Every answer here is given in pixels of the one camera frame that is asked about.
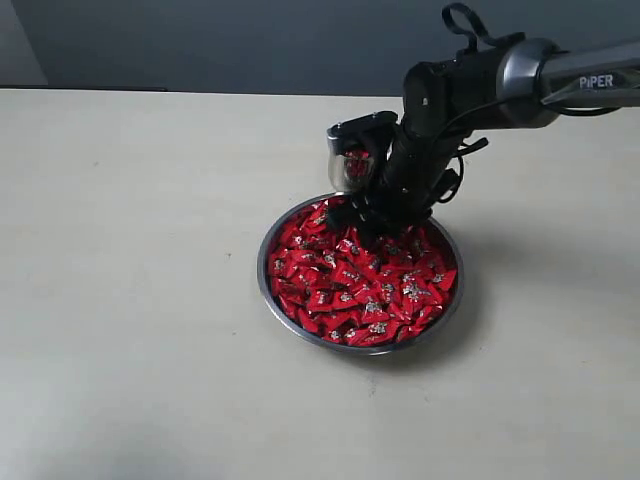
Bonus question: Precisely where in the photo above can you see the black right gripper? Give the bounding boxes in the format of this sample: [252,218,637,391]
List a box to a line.
[327,125,488,242]

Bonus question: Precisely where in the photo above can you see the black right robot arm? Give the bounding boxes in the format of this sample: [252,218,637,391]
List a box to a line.
[327,39,639,239]

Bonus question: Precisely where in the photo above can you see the steel cup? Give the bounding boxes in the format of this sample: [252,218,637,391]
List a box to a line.
[327,132,380,193]

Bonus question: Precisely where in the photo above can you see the pile of red candies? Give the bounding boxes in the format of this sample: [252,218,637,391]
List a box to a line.
[268,197,459,347]

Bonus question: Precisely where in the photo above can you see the steel bowl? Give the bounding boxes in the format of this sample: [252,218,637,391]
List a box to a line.
[256,192,465,356]

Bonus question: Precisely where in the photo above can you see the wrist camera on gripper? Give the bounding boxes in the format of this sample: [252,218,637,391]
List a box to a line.
[326,111,398,155]

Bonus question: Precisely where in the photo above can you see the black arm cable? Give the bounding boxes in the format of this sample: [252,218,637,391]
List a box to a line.
[441,2,526,56]

